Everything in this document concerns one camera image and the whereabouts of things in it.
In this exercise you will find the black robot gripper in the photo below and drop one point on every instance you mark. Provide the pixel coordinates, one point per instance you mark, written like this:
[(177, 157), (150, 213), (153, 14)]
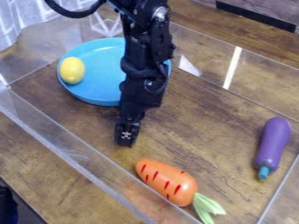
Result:
[(142, 94)]

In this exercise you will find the orange toy carrot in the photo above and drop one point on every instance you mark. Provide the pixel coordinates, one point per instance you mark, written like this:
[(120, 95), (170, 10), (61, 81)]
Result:
[(178, 186)]

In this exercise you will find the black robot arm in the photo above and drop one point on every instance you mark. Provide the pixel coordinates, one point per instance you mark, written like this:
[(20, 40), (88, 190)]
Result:
[(149, 49)]

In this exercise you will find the yellow toy lemon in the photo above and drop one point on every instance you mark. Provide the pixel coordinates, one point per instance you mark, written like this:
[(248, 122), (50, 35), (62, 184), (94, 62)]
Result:
[(73, 70)]

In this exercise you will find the blue round plate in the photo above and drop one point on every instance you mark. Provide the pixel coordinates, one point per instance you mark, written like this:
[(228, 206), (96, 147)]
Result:
[(101, 56)]

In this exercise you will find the purple toy eggplant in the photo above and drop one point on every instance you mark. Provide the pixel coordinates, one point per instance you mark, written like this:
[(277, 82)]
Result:
[(277, 134)]

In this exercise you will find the white lattice curtain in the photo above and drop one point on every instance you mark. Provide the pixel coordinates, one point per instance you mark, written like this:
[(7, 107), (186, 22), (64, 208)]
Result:
[(18, 15)]

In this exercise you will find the dark wooden bar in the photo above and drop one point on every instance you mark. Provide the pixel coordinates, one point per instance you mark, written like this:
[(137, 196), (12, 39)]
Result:
[(278, 23)]

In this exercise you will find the clear acrylic tray wall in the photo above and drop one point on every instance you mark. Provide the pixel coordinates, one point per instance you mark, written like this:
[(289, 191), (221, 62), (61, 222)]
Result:
[(96, 166)]

